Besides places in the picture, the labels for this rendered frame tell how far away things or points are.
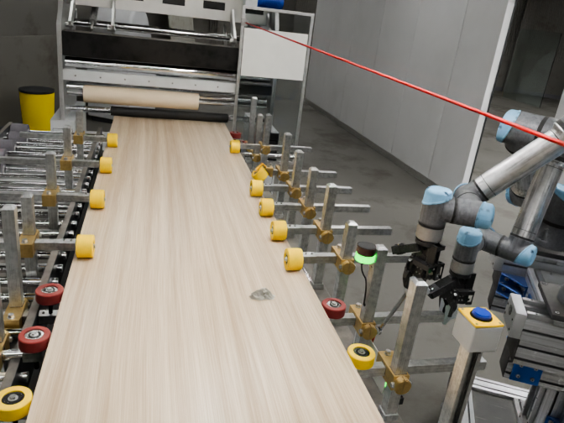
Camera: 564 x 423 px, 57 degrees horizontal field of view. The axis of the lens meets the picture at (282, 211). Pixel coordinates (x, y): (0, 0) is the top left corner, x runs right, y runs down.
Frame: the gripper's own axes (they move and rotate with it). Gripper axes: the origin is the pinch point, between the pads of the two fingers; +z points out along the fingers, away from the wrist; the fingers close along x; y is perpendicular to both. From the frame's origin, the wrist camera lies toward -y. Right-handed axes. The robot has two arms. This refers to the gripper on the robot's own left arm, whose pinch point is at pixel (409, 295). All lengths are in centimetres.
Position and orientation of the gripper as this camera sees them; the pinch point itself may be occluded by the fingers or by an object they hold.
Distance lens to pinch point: 167.1
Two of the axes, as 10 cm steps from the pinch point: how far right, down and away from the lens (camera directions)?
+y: 5.5, 3.5, -7.6
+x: 8.3, -1.1, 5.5
